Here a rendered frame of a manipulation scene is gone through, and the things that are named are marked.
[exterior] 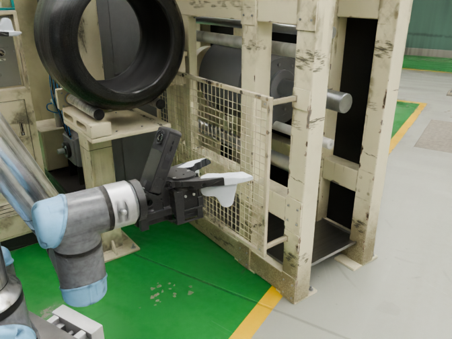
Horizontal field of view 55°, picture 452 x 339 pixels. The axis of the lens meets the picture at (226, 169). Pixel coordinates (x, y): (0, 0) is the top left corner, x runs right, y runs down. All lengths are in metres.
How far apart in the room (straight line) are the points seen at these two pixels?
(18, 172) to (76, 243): 0.16
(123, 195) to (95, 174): 1.61
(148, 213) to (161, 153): 0.11
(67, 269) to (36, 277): 1.75
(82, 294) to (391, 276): 1.91
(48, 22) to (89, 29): 0.44
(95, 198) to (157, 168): 0.11
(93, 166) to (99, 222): 1.60
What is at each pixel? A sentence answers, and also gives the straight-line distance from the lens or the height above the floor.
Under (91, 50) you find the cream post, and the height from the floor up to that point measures 1.10.
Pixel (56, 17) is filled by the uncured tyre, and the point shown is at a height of 1.27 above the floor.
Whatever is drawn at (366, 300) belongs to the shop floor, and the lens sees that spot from 2.25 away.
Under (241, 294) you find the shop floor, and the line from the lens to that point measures 2.19.
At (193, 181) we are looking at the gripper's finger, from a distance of 0.73.
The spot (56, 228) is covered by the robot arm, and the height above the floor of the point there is 1.05.
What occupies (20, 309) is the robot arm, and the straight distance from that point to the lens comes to 0.74.
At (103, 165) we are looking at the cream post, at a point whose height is 0.53.
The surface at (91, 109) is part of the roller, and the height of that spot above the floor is 0.92.
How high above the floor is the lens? 1.38
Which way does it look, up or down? 23 degrees down
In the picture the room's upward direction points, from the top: straight up
